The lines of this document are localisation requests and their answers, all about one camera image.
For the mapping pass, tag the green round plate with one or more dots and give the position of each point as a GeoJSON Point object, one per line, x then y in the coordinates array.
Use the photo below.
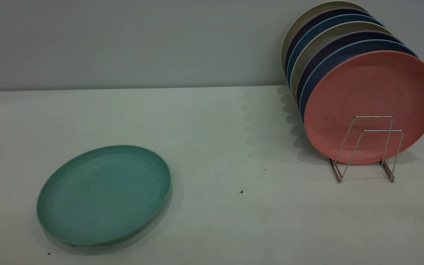
{"type": "Point", "coordinates": [103, 195]}

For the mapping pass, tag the dark purple round plate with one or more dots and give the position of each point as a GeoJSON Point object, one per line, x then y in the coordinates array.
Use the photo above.
{"type": "Point", "coordinates": [366, 35]}

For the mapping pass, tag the beige round plate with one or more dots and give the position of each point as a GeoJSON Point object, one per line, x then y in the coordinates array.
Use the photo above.
{"type": "Point", "coordinates": [352, 27]}
{"type": "Point", "coordinates": [326, 5]}

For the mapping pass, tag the dark navy round plate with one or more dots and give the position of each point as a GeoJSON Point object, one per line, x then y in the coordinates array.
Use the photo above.
{"type": "Point", "coordinates": [339, 11]}

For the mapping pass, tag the pink round plate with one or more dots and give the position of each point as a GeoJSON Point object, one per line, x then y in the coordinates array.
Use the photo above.
{"type": "Point", "coordinates": [370, 103]}

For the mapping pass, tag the teal blue round plate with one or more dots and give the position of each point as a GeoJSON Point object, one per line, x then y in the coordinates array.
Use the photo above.
{"type": "Point", "coordinates": [348, 18]}

